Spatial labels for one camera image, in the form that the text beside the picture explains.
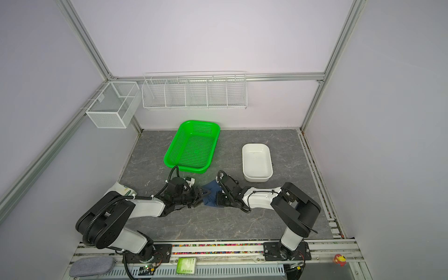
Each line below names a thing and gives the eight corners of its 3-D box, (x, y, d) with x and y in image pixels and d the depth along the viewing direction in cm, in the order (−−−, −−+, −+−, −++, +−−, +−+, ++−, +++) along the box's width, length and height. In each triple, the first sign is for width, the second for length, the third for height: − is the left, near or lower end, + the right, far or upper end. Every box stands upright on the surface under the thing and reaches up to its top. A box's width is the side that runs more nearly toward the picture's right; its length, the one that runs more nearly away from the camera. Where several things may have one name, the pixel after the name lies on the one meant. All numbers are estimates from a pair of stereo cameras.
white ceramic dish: (243, 183, 97) (243, 177, 92) (241, 149, 113) (241, 143, 108) (272, 183, 97) (274, 177, 92) (266, 149, 113) (268, 143, 108)
